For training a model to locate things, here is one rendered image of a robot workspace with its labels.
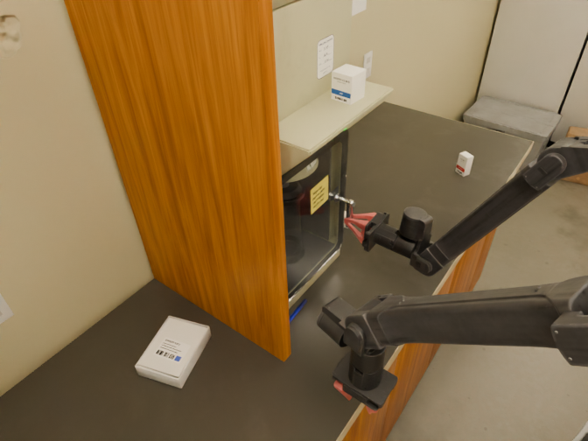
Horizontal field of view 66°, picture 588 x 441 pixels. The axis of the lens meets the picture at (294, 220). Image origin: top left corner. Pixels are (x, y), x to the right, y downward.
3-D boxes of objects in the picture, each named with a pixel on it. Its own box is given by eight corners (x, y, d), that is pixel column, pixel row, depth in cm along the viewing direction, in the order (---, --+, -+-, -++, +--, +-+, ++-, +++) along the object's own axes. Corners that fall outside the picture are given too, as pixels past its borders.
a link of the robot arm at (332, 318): (360, 337, 67) (399, 308, 71) (309, 292, 74) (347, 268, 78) (354, 382, 74) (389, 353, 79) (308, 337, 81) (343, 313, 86)
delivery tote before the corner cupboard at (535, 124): (453, 152, 361) (462, 114, 340) (473, 131, 386) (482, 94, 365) (532, 177, 331) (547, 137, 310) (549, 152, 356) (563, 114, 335)
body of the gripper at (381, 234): (363, 231, 113) (390, 242, 110) (383, 210, 120) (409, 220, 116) (361, 249, 118) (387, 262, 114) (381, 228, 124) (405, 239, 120)
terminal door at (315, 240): (277, 310, 118) (267, 184, 93) (340, 245, 137) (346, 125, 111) (279, 311, 118) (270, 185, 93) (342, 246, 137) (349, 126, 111)
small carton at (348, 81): (331, 99, 95) (332, 71, 92) (345, 90, 98) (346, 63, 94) (350, 105, 93) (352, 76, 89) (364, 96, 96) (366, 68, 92)
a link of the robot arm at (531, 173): (572, 171, 76) (593, 154, 82) (547, 146, 77) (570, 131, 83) (422, 283, 108) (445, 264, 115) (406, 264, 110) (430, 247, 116)
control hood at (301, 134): (262, 178, 91) (258, 133, 85) (347, 115, 111) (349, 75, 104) (309, 197, 86) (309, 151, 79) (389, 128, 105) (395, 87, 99)
